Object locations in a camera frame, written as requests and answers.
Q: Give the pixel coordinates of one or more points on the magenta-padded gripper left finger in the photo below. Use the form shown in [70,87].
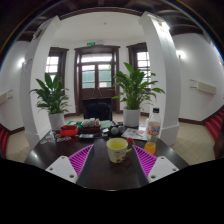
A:
[63,168]

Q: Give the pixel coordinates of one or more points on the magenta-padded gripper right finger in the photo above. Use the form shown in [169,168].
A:
[161,168]

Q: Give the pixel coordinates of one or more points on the clear orange drink bottle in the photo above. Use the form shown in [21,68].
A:
[154,128]

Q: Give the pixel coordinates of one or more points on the red box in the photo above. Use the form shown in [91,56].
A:
[69,130]

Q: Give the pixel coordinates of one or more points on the black flat case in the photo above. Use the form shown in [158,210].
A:
[86,136]

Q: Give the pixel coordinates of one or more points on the white printed paper sheet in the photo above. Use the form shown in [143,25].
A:
[135,134]

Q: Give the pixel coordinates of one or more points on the brown wooden box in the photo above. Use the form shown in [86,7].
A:
[89,126]

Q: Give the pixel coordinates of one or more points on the black microphone with grey head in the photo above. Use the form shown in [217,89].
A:
[114,130]
[121,128]

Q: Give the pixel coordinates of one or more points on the green cloth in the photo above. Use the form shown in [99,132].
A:
[106,124]

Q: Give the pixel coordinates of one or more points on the red carpeted staircase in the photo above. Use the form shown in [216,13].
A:
[3,140]
[215,125]

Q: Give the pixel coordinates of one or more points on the black office chair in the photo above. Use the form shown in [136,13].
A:
[96,110]

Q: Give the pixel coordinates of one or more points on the potted green plant white pot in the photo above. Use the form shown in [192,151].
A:
[135,86]
[51,96]

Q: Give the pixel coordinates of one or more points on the brown wooden double door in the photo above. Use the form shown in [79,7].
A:
[96,73]

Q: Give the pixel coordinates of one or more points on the brown framed window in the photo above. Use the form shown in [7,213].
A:
[143,63]
[52,65]

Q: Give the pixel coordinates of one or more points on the green exit sign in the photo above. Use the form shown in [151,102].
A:
[90,43]

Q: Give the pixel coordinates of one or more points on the white wall heater unit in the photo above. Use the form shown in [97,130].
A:
[5,97]
[205,87]

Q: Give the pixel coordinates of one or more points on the glowing wall lamp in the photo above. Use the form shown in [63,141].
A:
[180,53]
[21,61]

